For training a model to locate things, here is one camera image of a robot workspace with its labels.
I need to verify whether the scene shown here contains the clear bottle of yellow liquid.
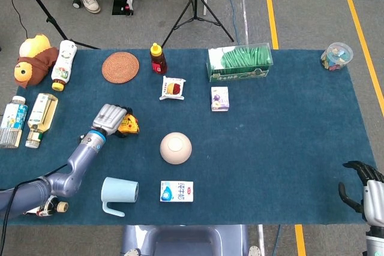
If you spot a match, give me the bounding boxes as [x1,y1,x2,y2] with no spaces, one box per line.
[25,92,59,149]

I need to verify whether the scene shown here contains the yellow tape measure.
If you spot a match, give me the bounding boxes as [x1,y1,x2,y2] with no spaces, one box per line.
[116,112,140,137]

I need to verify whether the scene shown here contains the honey bottle with yellow cap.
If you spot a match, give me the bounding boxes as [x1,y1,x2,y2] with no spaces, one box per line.
[149,42,168,75]

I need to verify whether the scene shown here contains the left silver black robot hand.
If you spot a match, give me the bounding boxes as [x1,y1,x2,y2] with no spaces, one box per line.
[91,103,134,139]

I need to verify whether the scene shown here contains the round woven rattan coaster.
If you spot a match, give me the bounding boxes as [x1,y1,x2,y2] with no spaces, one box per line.
[101,52,140,84]

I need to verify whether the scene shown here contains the black slanted stand leg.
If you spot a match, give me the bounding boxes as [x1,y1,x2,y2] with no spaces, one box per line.
[11,0,101,50]

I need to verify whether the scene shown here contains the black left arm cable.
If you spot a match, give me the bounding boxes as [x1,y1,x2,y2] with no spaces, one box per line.
[0,162,68,256]

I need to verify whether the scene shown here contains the light blue handled mug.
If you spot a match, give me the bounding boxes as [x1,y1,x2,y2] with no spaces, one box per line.
[101,176,140,218]

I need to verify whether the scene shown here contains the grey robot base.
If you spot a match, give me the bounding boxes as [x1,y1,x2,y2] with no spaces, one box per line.
[120,224,250,256]

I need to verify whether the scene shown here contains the blue floor cable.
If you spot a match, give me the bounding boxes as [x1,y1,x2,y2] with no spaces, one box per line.
[209,0,241,44]

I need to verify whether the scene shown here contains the water bottle with blue label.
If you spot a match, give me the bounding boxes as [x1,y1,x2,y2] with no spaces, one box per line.
[0,95,29,149]

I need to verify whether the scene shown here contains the white snack packet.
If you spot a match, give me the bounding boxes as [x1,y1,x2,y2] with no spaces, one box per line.
[158,75,187,101]

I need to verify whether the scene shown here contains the white blue milk carton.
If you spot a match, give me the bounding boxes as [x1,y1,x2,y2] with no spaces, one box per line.
[160,180,194,203]

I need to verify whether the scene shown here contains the beige ceramic bowl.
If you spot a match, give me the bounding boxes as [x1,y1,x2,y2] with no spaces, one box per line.
[159,131,193,165]

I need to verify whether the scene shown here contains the clear jar of colourful pieces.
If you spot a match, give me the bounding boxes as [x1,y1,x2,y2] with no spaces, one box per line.
[320,41,354,73]

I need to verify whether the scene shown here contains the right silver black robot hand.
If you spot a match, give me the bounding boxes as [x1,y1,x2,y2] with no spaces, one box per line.
[338,160,384,227]

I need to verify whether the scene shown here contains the white squeeze bottle yellow cap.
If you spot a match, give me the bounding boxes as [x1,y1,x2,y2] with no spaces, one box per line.
[50,40,78,92]

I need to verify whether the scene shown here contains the small purple white box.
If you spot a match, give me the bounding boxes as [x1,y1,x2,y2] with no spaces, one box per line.
[210,86,230,112]

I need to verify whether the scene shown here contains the yellow brown plush toy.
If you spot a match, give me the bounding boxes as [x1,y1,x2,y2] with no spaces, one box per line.
[13,34,60,89]

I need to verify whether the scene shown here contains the blue table cloth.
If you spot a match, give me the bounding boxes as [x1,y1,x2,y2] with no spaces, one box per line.
[0,47,377,227]

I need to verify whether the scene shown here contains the clear box of green tea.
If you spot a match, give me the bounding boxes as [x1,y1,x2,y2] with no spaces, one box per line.
[205,42,274,83]

